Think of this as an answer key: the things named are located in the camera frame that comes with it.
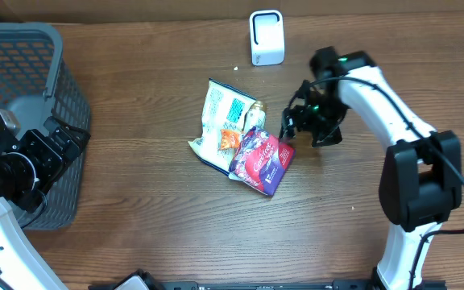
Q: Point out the white printed snack bag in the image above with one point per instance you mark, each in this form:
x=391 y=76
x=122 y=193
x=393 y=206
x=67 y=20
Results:
x=225 y=107

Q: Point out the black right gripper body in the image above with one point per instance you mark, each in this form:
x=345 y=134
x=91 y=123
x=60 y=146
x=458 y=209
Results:
x=320 y=116

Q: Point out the white floral tube gold cap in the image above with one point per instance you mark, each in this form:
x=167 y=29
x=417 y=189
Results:
x=255 y=116

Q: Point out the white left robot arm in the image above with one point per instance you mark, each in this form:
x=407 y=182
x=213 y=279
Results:
x=21 y=266

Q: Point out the dark grey plastic basket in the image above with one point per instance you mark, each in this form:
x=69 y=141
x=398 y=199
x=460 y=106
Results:
x=35 y=83

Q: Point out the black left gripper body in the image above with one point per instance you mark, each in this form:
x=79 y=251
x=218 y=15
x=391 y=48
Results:
x=46 y=160

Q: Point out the orange Kleenex tissue pack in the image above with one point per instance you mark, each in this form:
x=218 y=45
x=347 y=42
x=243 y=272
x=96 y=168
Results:
x=230 y=139

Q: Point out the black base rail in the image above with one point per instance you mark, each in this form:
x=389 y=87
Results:
x=335 y=285

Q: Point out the white barcode scanner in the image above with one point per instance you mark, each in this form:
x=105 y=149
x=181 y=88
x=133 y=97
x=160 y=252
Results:
x=267 y=37

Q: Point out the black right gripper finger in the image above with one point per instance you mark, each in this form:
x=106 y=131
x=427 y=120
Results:
x=323 y=139
x=287 y=131

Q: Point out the red purple liner pack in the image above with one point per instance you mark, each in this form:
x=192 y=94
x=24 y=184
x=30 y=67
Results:
x=261 y=161

